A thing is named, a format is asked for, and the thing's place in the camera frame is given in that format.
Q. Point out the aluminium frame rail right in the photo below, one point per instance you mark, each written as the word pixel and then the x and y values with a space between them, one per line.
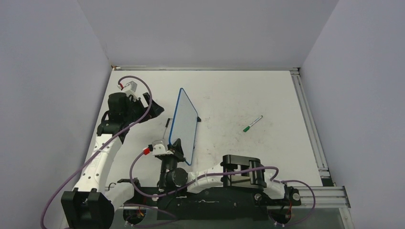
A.
pixel 310 126

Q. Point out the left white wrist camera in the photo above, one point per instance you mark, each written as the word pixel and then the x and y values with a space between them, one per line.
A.
pixel 128 88

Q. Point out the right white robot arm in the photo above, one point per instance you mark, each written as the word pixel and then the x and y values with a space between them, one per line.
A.
pixel 241 173

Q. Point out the aluminium frame rail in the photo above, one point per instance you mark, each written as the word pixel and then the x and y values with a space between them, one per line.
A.
pixel 310 126
pixel 165 68

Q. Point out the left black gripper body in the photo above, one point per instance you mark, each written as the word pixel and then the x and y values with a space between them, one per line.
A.
pixel 135 108

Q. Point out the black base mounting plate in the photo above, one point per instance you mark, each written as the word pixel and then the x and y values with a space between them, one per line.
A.
pixel 217 203

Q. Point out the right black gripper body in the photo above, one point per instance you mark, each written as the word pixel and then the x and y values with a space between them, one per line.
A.
pixel 170 164

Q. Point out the aluminium frame rail back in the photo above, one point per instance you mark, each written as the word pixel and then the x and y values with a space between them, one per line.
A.
pixel 165 68

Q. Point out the green capped marker pen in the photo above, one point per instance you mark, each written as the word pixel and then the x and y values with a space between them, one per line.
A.
pixel 252 124

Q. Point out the blue framed whiteboard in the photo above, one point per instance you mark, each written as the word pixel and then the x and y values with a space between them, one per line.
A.
pixel 183 125

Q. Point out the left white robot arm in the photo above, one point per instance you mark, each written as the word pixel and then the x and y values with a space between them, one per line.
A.
pixel 88 205

